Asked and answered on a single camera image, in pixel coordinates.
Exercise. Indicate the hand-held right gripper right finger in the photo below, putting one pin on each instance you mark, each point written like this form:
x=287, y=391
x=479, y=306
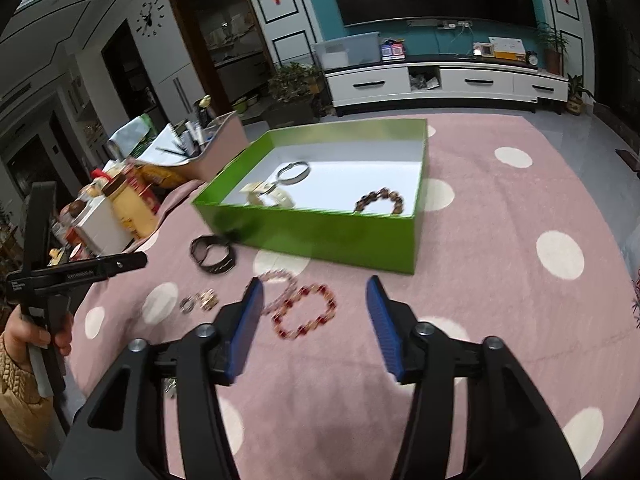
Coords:
x=384, y=327

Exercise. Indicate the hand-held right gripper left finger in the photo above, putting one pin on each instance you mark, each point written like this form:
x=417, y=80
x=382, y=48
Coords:
x=246, y=327

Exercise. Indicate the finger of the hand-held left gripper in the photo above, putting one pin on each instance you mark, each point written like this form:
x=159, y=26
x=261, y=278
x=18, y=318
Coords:
x=117, y=264

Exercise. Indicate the green cardboard box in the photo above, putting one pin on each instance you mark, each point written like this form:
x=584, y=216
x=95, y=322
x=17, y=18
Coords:
x=325, y=237

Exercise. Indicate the small gold jewelry piece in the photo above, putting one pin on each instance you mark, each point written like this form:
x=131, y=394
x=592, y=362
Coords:
x=207, y=300

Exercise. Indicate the person's left hand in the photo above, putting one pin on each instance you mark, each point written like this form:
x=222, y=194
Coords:
x=60, y=337

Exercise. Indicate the white carton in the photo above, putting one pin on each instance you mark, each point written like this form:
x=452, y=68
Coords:
x=102, y=227

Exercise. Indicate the yellow jar with brown lid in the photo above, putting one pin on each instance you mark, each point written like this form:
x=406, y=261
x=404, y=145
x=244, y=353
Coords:
x=132, y=210

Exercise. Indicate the black wrist band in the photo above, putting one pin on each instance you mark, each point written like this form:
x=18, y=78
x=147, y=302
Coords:
x=220, y=265

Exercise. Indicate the orange snack packet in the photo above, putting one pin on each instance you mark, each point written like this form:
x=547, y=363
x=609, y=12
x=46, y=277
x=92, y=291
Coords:
x=162, y=176

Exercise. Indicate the green and white bag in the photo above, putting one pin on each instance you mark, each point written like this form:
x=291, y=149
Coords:
x=130, y=135

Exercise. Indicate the pink polka-dot tablecloth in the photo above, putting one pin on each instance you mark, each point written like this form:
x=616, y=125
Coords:
x=500, y=260

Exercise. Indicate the pink desk organizer box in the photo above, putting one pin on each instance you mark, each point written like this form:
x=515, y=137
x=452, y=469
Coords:
x=225, y=142

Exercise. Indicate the silver bangle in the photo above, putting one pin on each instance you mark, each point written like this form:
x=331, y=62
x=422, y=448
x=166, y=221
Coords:
x=304, y=172

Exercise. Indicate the gold-capped bottle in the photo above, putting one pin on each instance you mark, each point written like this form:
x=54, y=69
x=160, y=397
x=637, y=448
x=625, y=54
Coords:
x=204, y=107

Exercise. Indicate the bushy potted plant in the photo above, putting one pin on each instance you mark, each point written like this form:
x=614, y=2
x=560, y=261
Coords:
x=292, y=85

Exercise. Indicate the white television cabinet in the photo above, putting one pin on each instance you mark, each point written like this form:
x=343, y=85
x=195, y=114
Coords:
x=475, y=80

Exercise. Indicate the blue and pink box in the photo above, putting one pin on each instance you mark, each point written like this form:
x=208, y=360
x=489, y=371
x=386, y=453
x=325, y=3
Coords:
x=392, y=51

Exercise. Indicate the clear plastic storage bin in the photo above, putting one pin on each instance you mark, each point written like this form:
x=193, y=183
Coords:
x=347, y=50

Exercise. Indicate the small potted plant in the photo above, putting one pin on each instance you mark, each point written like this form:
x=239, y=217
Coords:
x=577, y=95

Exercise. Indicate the white and yellow box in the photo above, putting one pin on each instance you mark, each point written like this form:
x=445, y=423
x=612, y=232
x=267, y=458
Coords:
x=507, y=47

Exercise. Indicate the small alarm clock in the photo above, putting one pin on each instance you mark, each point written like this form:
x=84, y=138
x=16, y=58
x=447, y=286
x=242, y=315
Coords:
x=532, y=58

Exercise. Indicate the white power strip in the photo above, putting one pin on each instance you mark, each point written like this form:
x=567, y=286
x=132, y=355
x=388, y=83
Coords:
x=440, y=23

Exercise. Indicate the tall potted plant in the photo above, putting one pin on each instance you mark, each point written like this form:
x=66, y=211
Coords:
x=552, y=45

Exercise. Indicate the black wall clock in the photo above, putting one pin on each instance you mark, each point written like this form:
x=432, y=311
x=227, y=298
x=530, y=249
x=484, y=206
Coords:
x=150, y=18

